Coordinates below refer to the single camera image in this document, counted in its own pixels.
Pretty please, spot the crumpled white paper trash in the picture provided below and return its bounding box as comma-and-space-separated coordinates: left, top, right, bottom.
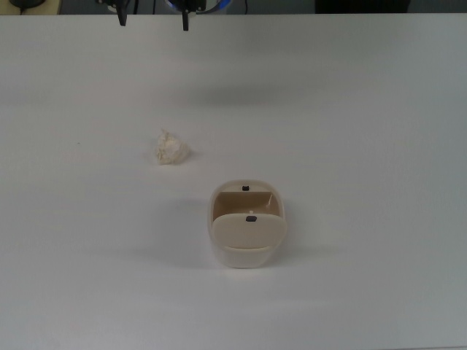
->
153, 128, 191, 167

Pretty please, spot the small cream lidded bin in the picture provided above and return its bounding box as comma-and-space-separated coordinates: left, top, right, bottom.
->
207, 178, 288, 270

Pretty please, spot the dark object on desk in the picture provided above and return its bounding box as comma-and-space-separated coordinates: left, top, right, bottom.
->
8, 0, 47, 15

